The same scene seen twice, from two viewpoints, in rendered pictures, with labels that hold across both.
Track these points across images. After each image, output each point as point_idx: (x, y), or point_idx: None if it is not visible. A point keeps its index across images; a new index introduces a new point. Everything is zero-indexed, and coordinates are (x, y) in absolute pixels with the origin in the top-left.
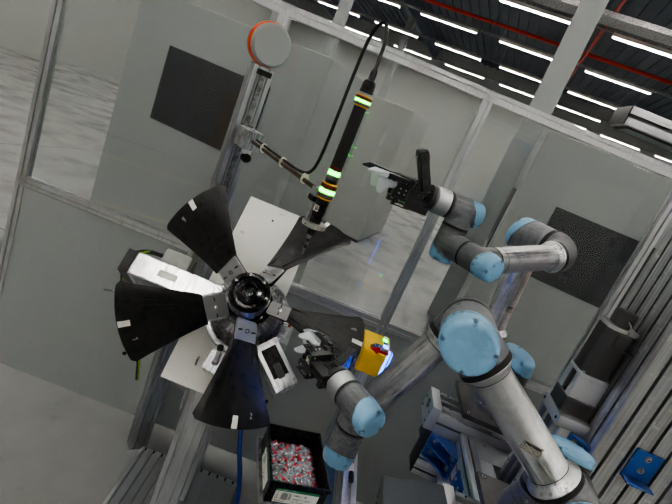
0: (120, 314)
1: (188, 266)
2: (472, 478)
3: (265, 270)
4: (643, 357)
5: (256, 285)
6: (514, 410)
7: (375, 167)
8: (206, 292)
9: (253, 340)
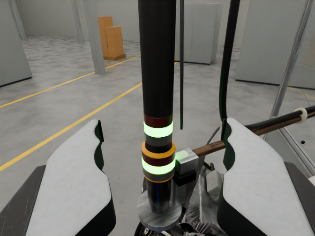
0: (143, 182)
1: (211, 189)
2: None
3: (186, 232)
4: None
5: (151, 230)
6: None
7: (89, 121)
8: (191, 215)
9: None
